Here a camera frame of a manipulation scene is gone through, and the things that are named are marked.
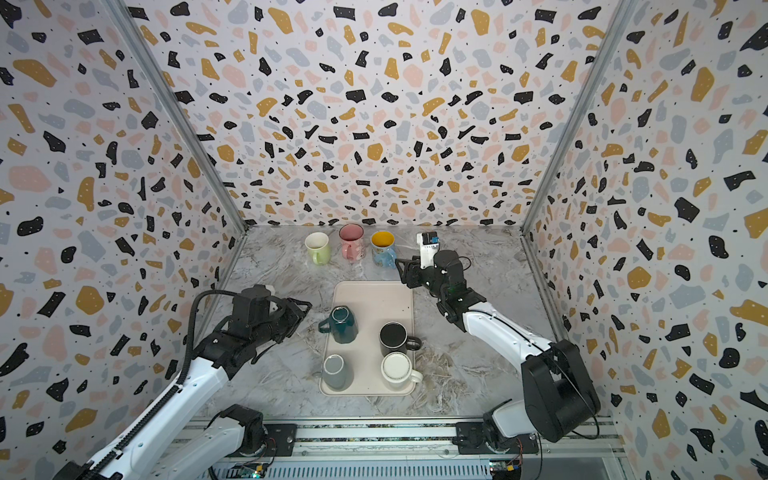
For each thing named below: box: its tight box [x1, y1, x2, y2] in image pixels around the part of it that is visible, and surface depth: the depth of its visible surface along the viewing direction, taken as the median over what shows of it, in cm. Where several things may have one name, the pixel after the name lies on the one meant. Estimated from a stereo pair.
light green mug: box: [304, 232, 331, 266], surface depth 105 cm
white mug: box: [380, 351, 424, 389], surface depth 80 cm
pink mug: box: [338, 223, 365, 263], surface depth 108 cm
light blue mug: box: [370, 230, 397, 269], surface depth 105 cm
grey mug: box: [322, 354, 355, 392], surface depth 79 cm
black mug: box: [379, 321, 422, 357], surface depth 83 cm
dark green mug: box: [318, 305, 359, 344], surface depth 87 cm
